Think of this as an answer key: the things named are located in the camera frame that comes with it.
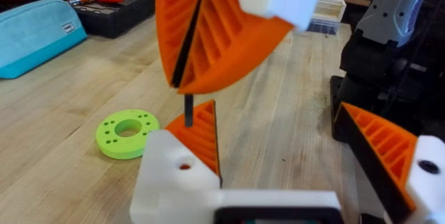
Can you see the white orange left gripper right finger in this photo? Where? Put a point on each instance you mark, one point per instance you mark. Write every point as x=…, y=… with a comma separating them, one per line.
x=386, y=151

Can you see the clear plastic storage box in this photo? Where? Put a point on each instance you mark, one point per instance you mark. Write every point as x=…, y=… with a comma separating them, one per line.
x=327, y=13

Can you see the black tool case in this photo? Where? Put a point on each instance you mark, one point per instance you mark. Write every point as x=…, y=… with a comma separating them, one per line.
x=114, y=15

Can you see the black screw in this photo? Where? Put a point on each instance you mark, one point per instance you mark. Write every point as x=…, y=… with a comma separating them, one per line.
x=188, y=112

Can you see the white orange left gripper left finger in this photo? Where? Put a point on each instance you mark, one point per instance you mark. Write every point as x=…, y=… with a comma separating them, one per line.
x=167, y=182

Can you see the green disc with holes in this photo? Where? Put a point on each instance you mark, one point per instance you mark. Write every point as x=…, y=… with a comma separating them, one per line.
x=107, y=140

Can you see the finger of the white orange right gripper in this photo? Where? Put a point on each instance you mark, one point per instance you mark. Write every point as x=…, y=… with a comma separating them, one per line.
x=174, y=25
x=240, y=36

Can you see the turquoise zip pouch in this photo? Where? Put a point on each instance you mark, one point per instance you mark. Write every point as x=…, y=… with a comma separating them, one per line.
x=31, y=39

